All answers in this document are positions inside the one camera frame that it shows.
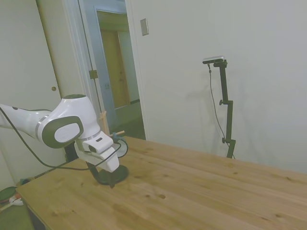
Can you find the grey camera on stand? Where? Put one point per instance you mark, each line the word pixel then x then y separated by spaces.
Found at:
pixel 214 59

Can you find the brass door hinge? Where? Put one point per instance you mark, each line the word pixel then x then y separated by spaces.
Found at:
pixel 93 74

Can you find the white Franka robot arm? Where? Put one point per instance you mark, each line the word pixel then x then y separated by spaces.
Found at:
pixel 72 107

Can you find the dark round floor object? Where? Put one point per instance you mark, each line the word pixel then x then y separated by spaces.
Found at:
pixel 6 194

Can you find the black camera stand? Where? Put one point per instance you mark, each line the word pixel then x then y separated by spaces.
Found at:
pixel 227 105
pixel 213 100

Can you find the metal wall switch plate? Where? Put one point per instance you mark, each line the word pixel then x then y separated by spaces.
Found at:
pixel 144 27

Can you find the blue mug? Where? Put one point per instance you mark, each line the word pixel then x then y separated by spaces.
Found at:
pixel 122 148

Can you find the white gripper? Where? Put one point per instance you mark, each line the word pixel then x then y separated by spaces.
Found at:
pixel 109 161

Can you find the wooden hallway door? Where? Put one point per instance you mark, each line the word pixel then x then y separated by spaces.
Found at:
pixel 115 72

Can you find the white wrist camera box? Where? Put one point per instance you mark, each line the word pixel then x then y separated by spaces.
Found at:
pixel 100 143

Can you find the white door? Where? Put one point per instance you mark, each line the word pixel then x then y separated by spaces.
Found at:
pixel 28 48

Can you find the round door knob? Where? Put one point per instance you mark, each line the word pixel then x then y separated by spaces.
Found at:
pixel 54 88

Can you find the white orange floor object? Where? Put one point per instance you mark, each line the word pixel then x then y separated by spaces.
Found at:
pixel 16 201

